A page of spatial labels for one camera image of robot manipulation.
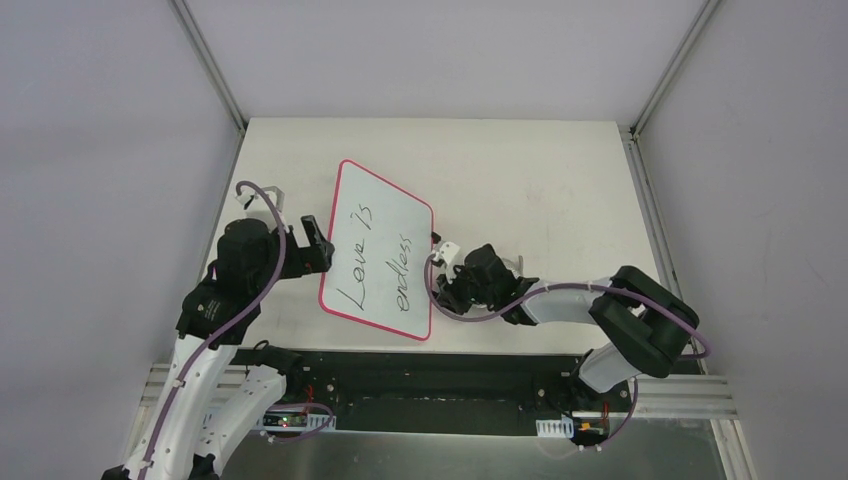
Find pink-framed whiteboard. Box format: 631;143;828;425
319;159;434;341

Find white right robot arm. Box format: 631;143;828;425
424;242;706;410

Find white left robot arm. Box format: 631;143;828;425
103;215;334;479

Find left controller board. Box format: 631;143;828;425
259;402;337;444

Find controller board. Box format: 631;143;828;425
259;402;337;444
534;411;612;447

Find right controller board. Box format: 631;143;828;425
534;411;612;447

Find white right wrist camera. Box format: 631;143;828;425
431;241;461;269

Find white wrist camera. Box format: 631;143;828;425
251;186;285;229
431;241;461;269

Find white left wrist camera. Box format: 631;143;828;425
251;186;285;229

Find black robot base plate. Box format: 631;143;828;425
225;344;637;439

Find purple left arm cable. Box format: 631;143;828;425
135;180;290;480

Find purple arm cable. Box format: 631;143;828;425
135;180;290;480
423;254;711;362

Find aluminium frame rail front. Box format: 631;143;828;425
139;364;739;421

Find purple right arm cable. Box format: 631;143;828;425
423;254;711;362

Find aluminium frame post left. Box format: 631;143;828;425
169;0;249;137

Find aluminium frame post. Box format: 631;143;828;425
169;0;249;137
629;0;724;141

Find aluminium frame post right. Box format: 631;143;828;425
629;0;724;141

